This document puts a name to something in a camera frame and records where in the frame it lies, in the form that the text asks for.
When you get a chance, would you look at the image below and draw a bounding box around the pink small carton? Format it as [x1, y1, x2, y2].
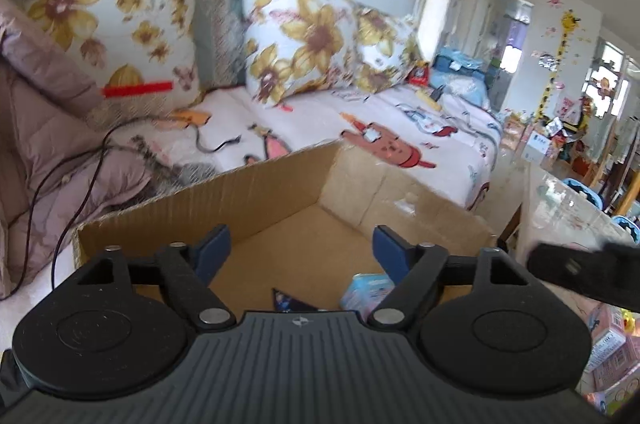
[580, 304, 639, 415]

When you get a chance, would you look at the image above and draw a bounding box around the pink blue doll box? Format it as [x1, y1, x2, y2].
[340, 274, 394, 320]

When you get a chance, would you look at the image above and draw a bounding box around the floral pillow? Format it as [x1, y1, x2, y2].
[13, 0, 201, 127]
[243, 0, 358, 107]
[354, 7, 423, 94]

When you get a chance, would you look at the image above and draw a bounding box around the floral pillow near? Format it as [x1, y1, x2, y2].
[13, 0, 201, 127]

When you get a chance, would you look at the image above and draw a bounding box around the dark space folding cube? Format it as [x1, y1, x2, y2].
[271, 288, 319, 313]

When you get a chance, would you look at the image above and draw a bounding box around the cardboard storage box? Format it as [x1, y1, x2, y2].
[73, 143, 496, 316]

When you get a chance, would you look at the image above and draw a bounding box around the black cable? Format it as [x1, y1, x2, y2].
[0, 113, 246, 300]

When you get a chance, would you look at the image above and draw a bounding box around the floral pillow far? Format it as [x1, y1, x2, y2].
[354, 7, 423, 94]

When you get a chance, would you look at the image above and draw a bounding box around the floral pillow middle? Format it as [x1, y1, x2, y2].
[243, 0, 358, 107]

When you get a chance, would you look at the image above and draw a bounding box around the pink down jacket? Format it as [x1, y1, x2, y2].
[1, 0, 150, 296]

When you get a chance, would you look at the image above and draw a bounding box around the cartoon print sofa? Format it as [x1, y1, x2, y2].
[0, 0, 504, 335]

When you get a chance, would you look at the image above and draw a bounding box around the giraffe height sticker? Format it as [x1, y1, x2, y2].
[535, 8, 580, 121]

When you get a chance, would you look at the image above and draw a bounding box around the red snack box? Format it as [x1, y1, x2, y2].
[407, 60, 430, 88]

